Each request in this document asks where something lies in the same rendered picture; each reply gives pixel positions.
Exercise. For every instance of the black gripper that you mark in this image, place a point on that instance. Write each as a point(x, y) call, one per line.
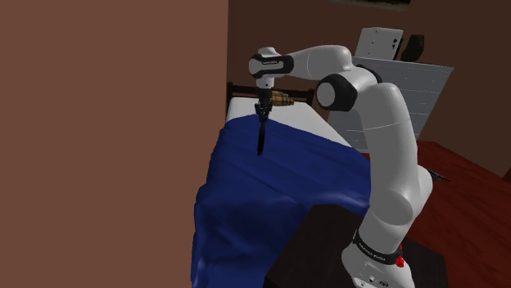
point(264, 99)

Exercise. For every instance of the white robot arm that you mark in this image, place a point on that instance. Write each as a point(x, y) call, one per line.
point(389, 151)

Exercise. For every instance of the tan plaid pillow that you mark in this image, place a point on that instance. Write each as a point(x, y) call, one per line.
point(282, 99)

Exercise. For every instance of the bed with blue blanket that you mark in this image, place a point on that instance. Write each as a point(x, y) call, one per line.
point(263, 199)

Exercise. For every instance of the grey chest of drawers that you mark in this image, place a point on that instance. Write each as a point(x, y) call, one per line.
point(415, 91)

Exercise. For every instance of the dark robot stand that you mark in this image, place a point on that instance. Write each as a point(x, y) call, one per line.
point(319, 247)

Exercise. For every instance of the dark framed wall picture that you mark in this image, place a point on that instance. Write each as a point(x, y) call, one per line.
point(371, 3)

